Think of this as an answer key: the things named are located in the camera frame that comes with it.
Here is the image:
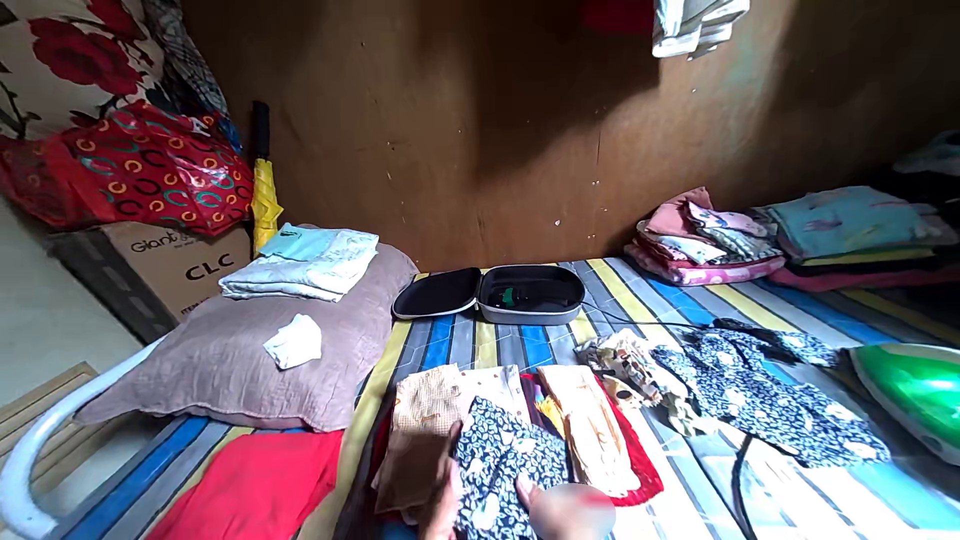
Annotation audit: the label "green clothes iron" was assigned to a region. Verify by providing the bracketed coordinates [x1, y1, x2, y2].
[847, 342, 960, 468]

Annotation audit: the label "stack of pink folded clothes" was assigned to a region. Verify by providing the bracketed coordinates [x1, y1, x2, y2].
[622, 186, 787, 288]

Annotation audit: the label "white grey hanging cloth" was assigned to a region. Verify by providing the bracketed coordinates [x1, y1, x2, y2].
[651, 0, 752, 62]

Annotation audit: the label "person's left hand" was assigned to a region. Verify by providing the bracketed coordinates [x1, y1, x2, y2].
[420, 420, 464, 540]

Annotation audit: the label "red cloth with trimmed edge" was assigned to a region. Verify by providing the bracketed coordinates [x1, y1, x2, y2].
[520, 371, 666, 507]

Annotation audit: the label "yellow purple folded garment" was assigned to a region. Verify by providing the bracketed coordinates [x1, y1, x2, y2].
[525, 373, 568, 441]

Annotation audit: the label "light blue folded clothes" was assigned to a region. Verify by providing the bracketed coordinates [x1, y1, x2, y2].
[217, 222, 381, 303]

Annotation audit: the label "cream orange folded garment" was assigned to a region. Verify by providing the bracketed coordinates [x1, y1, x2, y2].
[537, 364, 641, 498]

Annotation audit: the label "plain bright red cloth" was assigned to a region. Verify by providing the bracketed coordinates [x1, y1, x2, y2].
[145, 430, 345, 540]

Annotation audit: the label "red ring-patterned plastic bag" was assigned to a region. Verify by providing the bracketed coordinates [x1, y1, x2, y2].
[0, 100, 256, 238]

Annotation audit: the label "stack of teal folded clothes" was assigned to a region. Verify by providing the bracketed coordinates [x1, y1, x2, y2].
[761, 185, 960, 293]

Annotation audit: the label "tan checked folded garment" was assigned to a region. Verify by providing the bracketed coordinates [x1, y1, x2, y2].
[372, 363, 466, 520]

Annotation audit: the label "beige black patterned garment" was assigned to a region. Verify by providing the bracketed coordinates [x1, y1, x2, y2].
[576, 328, 720, 438]

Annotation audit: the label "black grey zip case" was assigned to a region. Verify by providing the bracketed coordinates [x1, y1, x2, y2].
[391, 264, 586, 327]

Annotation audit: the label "black power cable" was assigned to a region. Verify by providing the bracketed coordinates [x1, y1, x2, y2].
[582, 300, 760, 540]

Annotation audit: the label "person's right hand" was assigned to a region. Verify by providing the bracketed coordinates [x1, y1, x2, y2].
[515, 472, 617, 540]

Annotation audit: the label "white red-rose fabric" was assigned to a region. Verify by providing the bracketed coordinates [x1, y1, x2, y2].
[0, 0, 168, 141]

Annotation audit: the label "brown cardboard box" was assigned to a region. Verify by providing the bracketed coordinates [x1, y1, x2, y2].
[46, 220, 257, 348]

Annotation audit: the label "wooden slatted board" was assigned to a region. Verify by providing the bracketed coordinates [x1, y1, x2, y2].
[0, 361, 121, 498]

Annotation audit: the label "mauve pillow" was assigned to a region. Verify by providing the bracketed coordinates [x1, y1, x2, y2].
[74, 241, 420, 434]

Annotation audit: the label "striped bed sheet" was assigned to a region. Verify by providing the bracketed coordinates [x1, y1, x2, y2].
[54, 256, 960, 540]

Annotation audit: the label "yellow umbrella black handle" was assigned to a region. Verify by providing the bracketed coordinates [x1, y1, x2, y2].
[250, 100, 285, 259]

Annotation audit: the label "spread navy floral garment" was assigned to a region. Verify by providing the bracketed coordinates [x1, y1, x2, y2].
[651, 319, 892, 469]

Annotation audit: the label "white curved tube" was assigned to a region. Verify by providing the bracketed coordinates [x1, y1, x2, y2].
[0, 336, 166, 538]

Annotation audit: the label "dark red hanging cloth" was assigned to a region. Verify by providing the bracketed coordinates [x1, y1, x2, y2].
[576, 0, 656, 36]

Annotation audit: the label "small white cloth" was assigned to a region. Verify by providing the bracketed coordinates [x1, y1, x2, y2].
[263, 313, 323, 372]

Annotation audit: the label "grey checked cloth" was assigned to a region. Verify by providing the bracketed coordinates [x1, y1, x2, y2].
[141, 0, 244, 155]

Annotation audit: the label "white dotted folded garment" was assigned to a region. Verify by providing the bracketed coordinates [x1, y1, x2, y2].
[457, 365, 532, 426]

